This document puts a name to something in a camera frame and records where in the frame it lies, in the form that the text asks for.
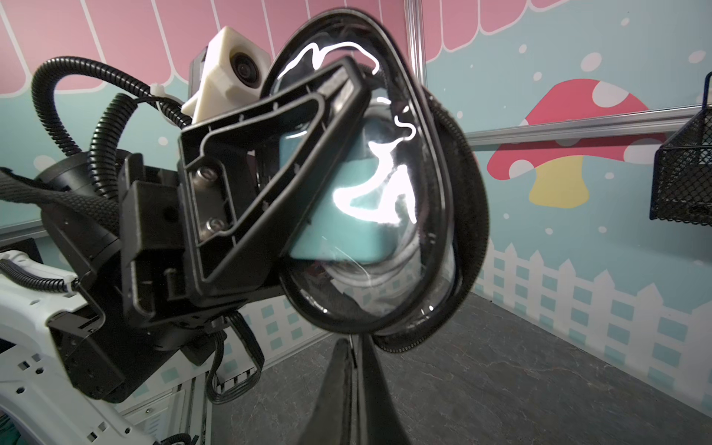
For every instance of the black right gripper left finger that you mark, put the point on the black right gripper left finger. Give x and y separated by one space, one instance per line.
331 420

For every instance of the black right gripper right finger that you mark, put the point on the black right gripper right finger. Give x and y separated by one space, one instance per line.
377 420

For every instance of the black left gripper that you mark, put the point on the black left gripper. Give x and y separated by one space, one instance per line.
248 180

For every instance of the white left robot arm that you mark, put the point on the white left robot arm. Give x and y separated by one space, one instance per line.
94 112

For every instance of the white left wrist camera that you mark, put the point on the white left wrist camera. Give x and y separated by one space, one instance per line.
227 76

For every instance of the black wire mesh wall basket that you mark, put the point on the black wire mesh wall basket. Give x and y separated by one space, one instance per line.
681 188

